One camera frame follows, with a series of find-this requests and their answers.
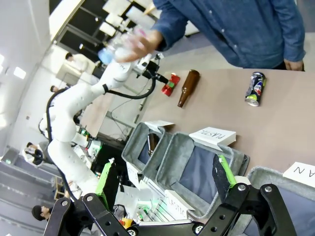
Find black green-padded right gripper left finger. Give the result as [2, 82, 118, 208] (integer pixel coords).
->
[43, 158, 133, 236]

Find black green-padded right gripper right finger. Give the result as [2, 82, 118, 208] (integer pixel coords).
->
[194, 154, 298, 236]

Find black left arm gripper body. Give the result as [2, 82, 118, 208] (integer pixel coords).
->
[143, 60, 161, 80]

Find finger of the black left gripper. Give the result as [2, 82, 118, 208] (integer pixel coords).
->
[157, 73, 170, 85]

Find clear plastic bottle blue label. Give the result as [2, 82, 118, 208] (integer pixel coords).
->
[97, 28, 148, 66]

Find person's right forearm denim sleeve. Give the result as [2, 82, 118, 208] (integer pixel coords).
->
[150, 0, 197, 52]

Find person's left forearm denim sleeve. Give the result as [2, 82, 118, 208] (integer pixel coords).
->
[280, 0, 307, 62]

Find crushed red can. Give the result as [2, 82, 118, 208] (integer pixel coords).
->
[161, 72, 181, 97]

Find grey felt basket plastic label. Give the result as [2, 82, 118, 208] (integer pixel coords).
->
[141, 132, 251, 218]

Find white paper label on basket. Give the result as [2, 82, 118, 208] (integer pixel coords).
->
[126, 161, 141, 191]

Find grey felt basket holding bottle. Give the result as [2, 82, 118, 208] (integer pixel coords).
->
[121, 122, 173, 173]

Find white PLASTIC label on basket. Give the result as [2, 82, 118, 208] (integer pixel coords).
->
[164, 189, 195, 219]

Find white folded card CAN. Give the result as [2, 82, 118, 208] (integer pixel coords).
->
[282, 161, 315, 186]

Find grey felt basket can label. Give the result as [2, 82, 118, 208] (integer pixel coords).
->
[242, 166, 315, 236]

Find dented blue green can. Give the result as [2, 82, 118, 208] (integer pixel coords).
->
[244, 71, 267, 107]

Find person's right hand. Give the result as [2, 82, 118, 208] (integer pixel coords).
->
[115, 29, 164, 63]

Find person's left hand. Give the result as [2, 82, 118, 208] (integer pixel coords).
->
[283, 58, 305, 72]

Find white folded card PLASTIC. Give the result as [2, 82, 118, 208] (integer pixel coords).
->
[189, 126, 237, 151]

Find white control box green light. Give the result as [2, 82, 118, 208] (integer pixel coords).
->
[71, 130, 103, 158]

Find white folded blank-side card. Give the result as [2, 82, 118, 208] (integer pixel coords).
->
[144, 119, 175, 133]

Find small brown glass bottle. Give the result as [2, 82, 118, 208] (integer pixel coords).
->
[147, 133, 157, 156]

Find background person black hair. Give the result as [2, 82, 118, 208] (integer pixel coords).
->
[31, 205, 54, 222]

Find brown side table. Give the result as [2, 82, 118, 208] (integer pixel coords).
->
[80, 92, 117, 139]

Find background person white shirt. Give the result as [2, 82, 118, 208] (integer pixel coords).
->
[65, 52, 90, 73]

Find background person seated headphones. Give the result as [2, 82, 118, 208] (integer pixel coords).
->
[22, 142, 50, 166]

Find person's torso blue denim shirt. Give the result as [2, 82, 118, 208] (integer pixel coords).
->
[182, 0, 296, 69]

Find background person dark hair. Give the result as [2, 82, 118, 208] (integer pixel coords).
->
[50, 85, 70, 96]

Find black cable loop at wrist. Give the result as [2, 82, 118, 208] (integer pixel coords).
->
[102, 76, 157, 100]

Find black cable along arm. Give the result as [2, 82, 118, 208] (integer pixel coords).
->
[45, 87, 79, 203]

